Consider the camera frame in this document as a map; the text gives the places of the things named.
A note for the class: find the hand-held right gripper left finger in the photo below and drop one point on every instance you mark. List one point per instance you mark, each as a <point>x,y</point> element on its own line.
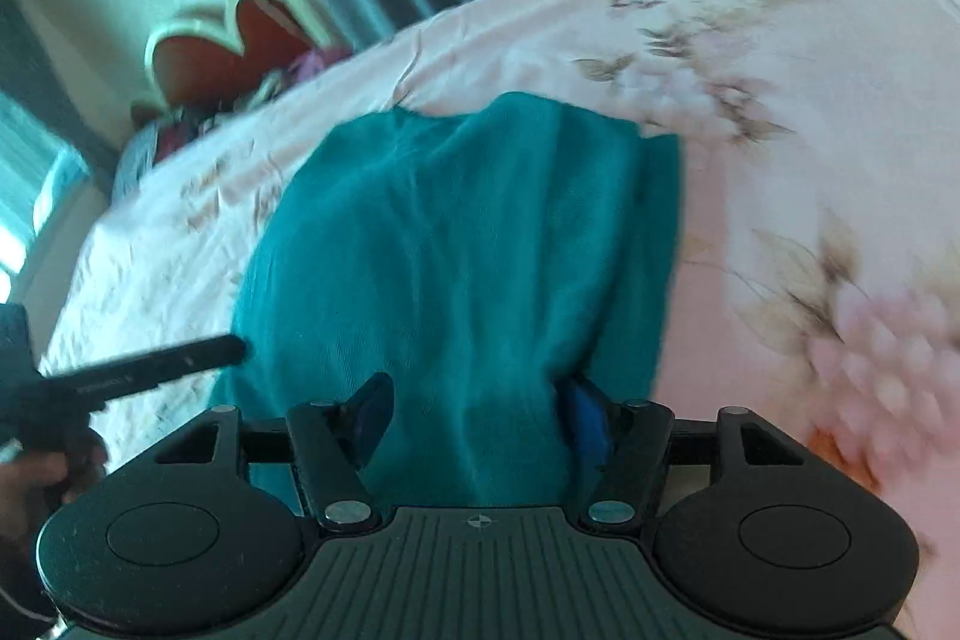
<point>371,419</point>

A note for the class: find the person's left hand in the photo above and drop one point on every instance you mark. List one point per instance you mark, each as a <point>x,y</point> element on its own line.
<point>30,486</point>

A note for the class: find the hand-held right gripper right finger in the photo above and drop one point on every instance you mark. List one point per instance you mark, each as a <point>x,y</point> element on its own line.
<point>589,422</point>

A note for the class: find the pink floral bedsheet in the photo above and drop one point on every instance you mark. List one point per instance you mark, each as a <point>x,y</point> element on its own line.
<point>787,123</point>

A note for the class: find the teal shirt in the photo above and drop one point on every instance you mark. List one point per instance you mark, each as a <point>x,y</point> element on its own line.
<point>450,250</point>

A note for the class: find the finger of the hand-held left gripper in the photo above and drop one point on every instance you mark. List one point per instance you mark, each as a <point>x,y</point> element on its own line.
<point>165,366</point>

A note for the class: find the bright window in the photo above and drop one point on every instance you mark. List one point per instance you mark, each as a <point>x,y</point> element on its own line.
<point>37,183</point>

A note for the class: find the purple clothes pile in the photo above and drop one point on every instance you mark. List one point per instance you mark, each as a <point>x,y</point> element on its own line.
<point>225,111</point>

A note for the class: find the red and cream headboard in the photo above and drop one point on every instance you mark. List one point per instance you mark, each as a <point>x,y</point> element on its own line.
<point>225,40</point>

